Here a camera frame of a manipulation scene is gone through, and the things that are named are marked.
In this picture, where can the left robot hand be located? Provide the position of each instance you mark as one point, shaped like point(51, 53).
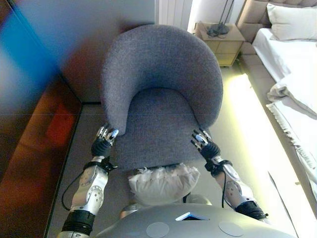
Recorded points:
point(104, 146)

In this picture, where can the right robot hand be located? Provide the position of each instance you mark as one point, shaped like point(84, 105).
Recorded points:
point(209, 147)

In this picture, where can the white fringed cushion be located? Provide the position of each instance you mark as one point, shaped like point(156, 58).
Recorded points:
point(161, 186)

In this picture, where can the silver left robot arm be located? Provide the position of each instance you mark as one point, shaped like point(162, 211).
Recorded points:
point(91, 186)

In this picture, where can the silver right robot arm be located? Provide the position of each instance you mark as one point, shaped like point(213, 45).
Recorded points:
point(234, 187)

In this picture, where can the silver right robot leg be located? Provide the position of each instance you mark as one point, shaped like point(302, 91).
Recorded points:
point(198, 199)

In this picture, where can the silver robot leg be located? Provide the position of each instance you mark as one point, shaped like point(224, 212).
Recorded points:
point(198, 199)
point(128, 210)

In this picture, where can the silver left robot leg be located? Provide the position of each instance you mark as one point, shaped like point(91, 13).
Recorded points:
point(128, 210)

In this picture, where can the glossy brown wardrobe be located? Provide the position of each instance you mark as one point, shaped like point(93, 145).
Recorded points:
point(29, 148)

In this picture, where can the grey robot torso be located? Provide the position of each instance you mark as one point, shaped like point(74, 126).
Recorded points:
point(173, 228)

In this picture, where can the white fringed blanket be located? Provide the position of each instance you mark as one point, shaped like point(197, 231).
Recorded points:
point(292, 104)

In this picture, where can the grey fabric armchair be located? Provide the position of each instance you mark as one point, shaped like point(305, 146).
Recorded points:
point(161, 62)

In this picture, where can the light wooden nightstand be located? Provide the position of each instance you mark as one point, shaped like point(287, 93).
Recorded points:
point(227, 47)

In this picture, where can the dark metal lamp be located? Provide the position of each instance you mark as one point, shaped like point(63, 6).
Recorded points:
point(218, 29)

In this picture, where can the white bed mattress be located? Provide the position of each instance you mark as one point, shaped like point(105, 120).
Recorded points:
point(292, 57)

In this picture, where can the beige upholstered headboard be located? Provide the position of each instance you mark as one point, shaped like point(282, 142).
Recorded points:
point(255, 17)

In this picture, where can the white window curtain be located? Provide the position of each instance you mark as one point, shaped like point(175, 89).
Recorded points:
point(173, 12)

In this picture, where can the white bed pillow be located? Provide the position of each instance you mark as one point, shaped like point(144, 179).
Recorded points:
point(294, 22)

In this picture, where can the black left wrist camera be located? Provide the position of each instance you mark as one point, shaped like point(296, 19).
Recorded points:
point(109, 164)

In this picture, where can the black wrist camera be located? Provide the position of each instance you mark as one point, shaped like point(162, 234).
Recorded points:
point(210, 166)
point(109, 164)

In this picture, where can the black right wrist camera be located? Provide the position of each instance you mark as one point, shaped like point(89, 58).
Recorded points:
point(210, 166)

